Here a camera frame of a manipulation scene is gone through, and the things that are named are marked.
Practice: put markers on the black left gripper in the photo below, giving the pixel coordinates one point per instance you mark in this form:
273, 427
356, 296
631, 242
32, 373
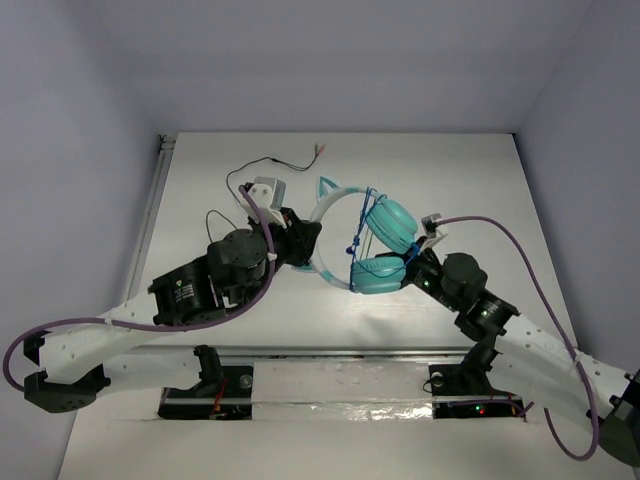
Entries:
304, 240

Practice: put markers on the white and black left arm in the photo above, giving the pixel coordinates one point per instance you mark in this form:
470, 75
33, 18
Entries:
82, 359

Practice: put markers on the white front cover board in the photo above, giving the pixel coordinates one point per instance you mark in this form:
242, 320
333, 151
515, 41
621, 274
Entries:
102, 446

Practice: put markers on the aluminium left rail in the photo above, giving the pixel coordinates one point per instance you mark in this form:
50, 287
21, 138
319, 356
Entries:
166, 147

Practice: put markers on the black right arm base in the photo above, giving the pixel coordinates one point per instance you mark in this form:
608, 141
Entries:
463, 391

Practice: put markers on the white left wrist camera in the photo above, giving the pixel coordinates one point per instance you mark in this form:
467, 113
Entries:
268, 195

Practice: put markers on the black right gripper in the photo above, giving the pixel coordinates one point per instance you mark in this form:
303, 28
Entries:
423, 253

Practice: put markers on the teal cat ear headphones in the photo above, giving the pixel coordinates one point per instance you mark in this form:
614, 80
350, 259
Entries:
383, 245

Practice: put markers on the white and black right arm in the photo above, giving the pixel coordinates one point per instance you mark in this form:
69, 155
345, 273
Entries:
511, 353

